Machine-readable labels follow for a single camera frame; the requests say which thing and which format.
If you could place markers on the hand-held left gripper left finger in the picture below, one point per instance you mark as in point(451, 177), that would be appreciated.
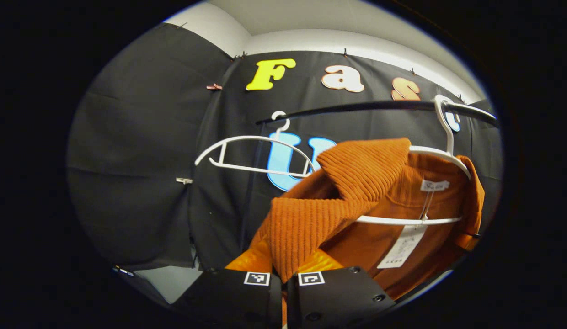
point(233, 297)

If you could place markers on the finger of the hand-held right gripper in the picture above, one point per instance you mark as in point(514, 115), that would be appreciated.
point(467, 242)

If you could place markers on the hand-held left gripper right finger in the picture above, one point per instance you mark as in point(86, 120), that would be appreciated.
point(334, 297)

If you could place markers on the white hanger with crossbar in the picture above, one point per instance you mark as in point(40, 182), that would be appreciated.
point(443, 123)

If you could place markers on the empty white hanger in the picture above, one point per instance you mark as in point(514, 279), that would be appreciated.
point(247, 138)

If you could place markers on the black clothes rack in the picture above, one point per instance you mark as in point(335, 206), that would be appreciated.
point(356, 106)

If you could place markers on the silver clip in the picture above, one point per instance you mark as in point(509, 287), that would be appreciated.
point(184, 181)

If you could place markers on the black backdrop cloth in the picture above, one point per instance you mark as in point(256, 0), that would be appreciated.
point(137, 160)

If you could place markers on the pink clip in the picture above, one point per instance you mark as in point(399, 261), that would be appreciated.
point(214, 87)

